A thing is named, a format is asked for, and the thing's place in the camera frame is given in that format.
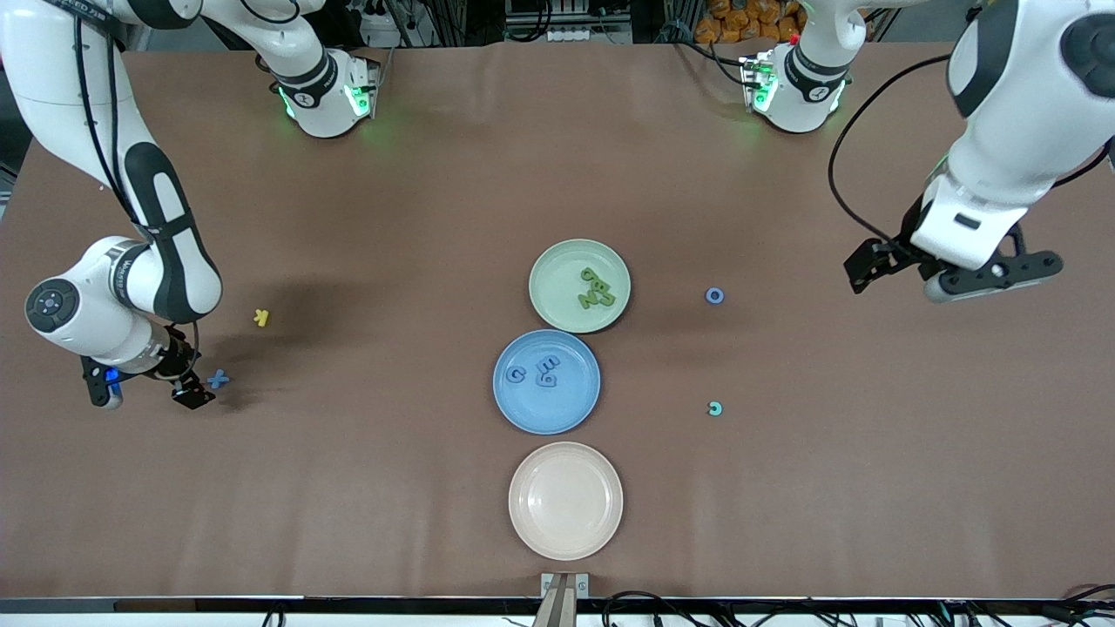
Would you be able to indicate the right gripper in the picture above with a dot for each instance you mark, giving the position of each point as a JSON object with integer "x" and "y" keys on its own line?
{"x": 177, "y": 367}

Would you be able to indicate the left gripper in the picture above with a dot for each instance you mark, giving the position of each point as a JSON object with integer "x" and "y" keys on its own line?
{"x": 901, "y": 252}

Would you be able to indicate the blue foam letter X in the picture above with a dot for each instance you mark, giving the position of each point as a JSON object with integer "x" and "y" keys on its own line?
{"x": 219, "y": 379}

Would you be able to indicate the green foam letter N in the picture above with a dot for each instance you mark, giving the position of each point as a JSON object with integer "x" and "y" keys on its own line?
{"x": 588, "y": 301}

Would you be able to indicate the blue foam letter G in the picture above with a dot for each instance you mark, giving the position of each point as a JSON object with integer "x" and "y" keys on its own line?
{"x": 509, "y": 375}

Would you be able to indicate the blue foam number 9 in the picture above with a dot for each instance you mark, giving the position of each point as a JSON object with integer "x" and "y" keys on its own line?
{"x": 556, "y": 380}

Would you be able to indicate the blue foam letter E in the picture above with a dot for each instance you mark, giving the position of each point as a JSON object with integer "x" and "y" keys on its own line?
{"x": 547, "y": 361}

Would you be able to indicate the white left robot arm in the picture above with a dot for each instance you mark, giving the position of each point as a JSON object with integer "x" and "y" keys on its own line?
{"x": 1028, "y": 87}

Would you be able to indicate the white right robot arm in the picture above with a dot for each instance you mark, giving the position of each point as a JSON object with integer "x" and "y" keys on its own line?
{"x": 52, "y": 87}

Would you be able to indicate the brown table cover mat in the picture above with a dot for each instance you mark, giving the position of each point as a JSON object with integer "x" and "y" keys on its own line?
{"x": 174, "y": 522}

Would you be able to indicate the blue foam letter O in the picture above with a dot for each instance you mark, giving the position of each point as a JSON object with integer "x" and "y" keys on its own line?
{"x": 708, "y": 295}

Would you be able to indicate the orange packaged goods pile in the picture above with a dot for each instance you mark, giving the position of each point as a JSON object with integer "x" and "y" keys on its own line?
{"x": 740, "y": 17}

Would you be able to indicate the light green round plate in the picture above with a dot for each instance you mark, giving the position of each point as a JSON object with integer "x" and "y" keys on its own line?
{"x": 557, "y": 279}

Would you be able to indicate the blue round plate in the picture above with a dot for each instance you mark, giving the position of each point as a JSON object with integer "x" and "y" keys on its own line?
{"x": 557, "y": 414}

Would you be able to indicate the white power strip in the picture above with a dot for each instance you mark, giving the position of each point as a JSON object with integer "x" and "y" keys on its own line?
{"x": 588, "y": 35}

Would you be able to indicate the beige round plate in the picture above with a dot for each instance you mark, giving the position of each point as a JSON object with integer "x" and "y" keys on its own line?
{"x": 566, "y": 501}

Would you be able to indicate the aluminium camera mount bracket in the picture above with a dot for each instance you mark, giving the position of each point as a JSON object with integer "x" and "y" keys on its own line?
{"x": 562, "y": 588}

